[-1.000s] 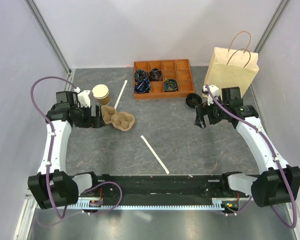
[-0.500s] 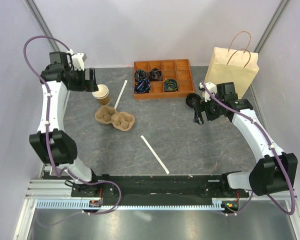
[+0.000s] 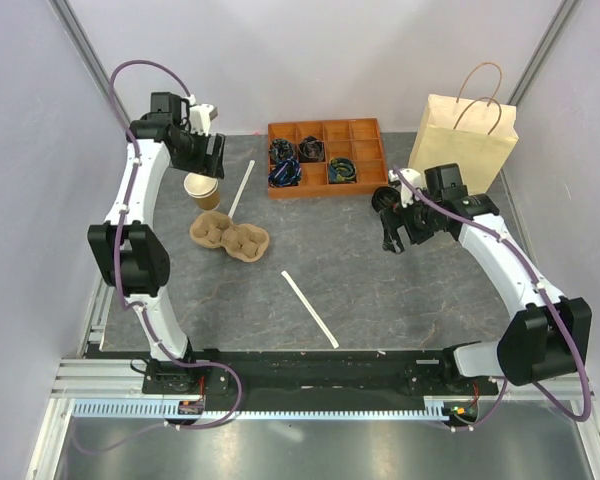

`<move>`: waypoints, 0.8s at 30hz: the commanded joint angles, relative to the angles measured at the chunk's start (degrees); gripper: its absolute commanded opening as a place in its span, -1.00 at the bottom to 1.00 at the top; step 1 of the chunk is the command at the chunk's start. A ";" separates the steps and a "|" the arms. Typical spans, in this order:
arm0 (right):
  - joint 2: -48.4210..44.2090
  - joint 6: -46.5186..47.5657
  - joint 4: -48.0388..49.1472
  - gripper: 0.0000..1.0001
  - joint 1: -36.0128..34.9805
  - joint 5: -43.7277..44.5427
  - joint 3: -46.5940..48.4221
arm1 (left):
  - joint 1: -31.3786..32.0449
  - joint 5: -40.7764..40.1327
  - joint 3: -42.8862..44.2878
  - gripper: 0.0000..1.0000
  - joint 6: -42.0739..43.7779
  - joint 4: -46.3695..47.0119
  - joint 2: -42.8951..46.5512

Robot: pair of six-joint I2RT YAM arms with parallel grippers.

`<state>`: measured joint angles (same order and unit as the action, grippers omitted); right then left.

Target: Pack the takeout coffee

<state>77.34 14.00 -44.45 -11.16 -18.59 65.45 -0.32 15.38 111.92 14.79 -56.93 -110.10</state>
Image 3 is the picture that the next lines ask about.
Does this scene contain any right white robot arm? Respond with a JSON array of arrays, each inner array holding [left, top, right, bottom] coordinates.
[[380, 164, 592, 394]]

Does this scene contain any white straw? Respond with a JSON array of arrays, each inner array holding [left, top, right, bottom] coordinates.
[[228, 159, 256, 219], [281, 271, 340, 349]]

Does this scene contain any orange compartment tray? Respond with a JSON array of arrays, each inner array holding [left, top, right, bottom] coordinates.
[[267, 118, 388, 199]]

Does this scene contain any blue striped item in tray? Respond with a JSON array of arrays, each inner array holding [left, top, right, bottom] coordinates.
[[268, 157, 302, 188]]

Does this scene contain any grey cable duct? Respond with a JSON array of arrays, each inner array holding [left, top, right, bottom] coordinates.
[[73, 398, 451, 421]]

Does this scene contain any black cup lid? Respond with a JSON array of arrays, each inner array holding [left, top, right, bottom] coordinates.
[[371, 186, 401, 213]]

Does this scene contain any blue yellow item in tray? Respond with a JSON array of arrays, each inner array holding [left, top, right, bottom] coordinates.
[[327, 157, 357, 184]]

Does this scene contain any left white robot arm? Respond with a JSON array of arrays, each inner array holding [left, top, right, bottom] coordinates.
[[87, 120, 226, 393]]

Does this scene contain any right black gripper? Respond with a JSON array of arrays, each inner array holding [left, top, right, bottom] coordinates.
[[378, 188, 441, 254]]

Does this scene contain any kraft paper bag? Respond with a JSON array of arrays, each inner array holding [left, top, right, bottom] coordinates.
[[407, 84, 519, 194]]

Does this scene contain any cardboard cup carrier tray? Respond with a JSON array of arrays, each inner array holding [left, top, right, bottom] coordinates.
[[189, 211, 270, 263]]

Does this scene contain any dark item in tray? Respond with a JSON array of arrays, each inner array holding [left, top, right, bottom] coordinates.
[[269, 138, 296, 164]]

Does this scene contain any brown paper cup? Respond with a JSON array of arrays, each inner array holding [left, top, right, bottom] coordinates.
[[183, 173, 220, 211]]

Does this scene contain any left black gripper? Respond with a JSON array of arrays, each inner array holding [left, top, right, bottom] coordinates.
[[169, 127, 224, 180]]

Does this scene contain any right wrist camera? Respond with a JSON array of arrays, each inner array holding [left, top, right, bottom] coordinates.
[[388, 168, 425, 208]]

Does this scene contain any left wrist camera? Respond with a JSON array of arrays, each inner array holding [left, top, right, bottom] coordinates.
[[189, 104, 218, 135]]

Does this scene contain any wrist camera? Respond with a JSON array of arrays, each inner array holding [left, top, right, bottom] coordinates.
[[189, 104, 218, 135], [388, 168, 425, 208]]

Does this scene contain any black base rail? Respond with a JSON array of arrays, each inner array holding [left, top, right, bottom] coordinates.
[[140, 349, 498, 397]]

